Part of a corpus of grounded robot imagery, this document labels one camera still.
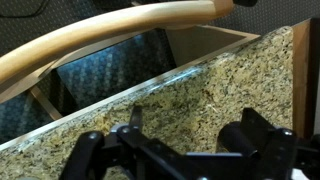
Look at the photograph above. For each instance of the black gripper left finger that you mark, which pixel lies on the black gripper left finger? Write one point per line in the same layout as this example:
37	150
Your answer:
86	153

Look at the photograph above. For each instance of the beige counter base cabinet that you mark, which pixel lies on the beige counter base cabinet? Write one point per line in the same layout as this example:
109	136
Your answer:
301	83

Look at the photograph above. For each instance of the light wooden chair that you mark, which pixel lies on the light wooden chair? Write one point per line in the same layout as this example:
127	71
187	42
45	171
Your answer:
100	26

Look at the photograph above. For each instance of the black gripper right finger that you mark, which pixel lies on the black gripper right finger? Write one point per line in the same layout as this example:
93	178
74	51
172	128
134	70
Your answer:
263	143

